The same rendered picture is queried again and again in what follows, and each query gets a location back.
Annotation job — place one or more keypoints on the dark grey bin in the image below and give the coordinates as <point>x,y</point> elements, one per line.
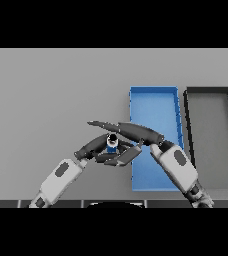
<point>214,140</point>

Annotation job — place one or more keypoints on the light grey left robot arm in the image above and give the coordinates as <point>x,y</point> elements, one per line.
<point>57,181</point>

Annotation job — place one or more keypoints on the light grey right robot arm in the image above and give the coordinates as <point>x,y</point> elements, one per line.
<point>178,170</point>

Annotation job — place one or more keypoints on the blue pipe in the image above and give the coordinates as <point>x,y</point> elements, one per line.
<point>112,142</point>

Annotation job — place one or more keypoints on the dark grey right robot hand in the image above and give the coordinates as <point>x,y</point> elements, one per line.
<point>136,131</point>

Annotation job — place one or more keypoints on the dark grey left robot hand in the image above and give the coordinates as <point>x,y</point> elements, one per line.
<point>96,148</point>

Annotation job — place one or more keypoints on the blue bin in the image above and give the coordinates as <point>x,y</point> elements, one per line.
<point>154,133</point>

